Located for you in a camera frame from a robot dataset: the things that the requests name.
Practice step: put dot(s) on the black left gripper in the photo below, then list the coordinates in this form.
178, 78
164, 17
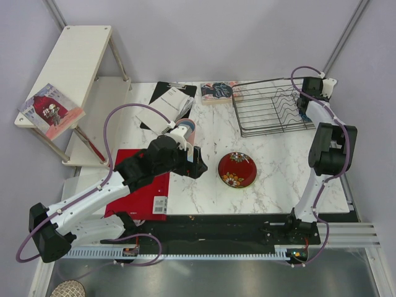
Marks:
193, 170

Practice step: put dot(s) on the pink plastic cup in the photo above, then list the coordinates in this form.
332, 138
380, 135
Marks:
191, 139

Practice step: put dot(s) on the red floral bowl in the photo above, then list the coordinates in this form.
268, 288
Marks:
237, 168

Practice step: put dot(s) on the light blue mug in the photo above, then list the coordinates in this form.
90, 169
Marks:
190, 154

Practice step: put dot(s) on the green plate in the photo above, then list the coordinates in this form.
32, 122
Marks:
239, 186

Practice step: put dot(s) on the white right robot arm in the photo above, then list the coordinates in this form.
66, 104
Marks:
331, 152

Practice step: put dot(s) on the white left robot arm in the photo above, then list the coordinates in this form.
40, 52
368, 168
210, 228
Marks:
64, 225

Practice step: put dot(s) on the red white patterned mug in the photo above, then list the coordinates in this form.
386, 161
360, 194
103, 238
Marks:
305, 118

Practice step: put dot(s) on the red folder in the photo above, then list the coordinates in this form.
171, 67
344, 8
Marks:
147, 203

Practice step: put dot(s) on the white paper booklet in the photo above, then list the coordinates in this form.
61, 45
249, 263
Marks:
169, 104

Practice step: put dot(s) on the blue pink book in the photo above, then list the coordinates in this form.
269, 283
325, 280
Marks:
213, 93

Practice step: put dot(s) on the black clipboard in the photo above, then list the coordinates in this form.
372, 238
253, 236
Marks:
162, 87

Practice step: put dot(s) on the white wooden shelf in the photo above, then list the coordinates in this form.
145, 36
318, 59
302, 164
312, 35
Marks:
72, 68

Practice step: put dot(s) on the red illustrated book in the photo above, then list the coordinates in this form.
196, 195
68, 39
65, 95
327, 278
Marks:
51, 111

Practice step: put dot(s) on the patterned round object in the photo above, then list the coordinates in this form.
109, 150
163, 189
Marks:
69, 288

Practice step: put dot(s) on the black wire dish rack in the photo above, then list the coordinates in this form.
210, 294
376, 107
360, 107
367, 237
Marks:
268, 107

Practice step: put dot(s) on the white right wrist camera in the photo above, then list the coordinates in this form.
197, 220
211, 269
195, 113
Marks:
328, 85

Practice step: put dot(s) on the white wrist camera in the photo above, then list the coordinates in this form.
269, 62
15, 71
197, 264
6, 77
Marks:
328, 85
179, 134

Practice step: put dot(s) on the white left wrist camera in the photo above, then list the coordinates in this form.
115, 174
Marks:
179, 134

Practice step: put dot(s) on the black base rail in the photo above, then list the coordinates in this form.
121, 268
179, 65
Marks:
219, 233

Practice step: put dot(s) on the white cable duct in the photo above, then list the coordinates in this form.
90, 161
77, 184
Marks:
121, 253

